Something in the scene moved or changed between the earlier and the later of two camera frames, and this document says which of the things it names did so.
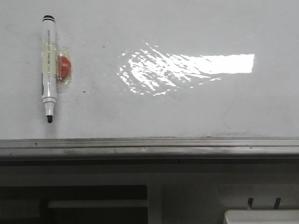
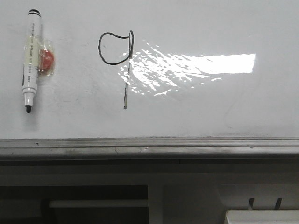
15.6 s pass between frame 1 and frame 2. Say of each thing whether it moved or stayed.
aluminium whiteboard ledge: stayed
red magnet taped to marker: moved
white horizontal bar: stayed
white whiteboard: stayed
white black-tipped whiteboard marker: moved
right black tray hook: stayed
